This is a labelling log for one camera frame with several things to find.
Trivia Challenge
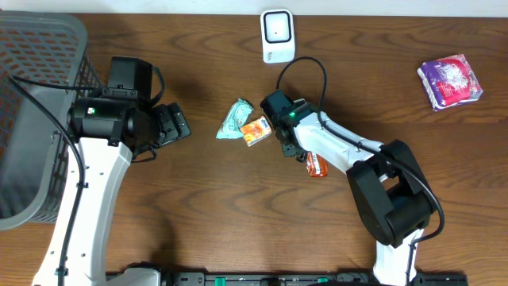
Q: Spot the brown orange candy bar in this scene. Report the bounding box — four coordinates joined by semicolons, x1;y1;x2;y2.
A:
306;152;328;178

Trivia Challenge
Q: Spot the orange white small packet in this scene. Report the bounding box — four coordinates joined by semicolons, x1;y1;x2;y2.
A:
240;116;272;146

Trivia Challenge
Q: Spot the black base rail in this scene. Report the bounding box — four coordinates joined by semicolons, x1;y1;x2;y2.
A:
106;271;469;286

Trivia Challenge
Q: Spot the green wipes packet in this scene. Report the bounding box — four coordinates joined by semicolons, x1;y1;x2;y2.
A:
216;99;254;140

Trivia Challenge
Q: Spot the dark grey plastic basket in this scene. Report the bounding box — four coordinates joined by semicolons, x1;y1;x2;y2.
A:
1;11;102;230

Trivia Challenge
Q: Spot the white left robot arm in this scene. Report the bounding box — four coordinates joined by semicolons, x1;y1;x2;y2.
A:
33;56;191;285

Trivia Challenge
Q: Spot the white barcode scanner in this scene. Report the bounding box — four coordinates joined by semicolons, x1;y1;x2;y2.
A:
260;9;296;64

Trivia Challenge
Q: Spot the red purple snack packet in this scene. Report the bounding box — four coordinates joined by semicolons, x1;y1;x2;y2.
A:
417;54;483;112

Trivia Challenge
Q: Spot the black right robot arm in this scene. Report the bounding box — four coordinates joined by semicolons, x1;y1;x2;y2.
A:
264;99;443;285

